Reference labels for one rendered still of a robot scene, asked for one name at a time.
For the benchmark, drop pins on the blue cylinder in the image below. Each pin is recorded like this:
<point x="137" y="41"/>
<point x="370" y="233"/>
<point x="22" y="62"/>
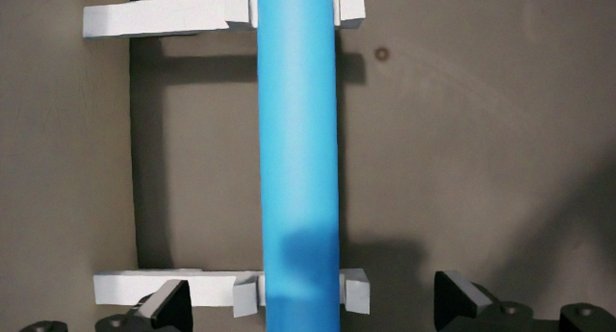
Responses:
<point x="299" y="164"/>

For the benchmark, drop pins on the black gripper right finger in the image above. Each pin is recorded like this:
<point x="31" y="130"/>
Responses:
<point x="455" y="296"/>

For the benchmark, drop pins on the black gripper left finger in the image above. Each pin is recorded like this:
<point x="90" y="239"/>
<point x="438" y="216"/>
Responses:
<point x="169" y="307"/>

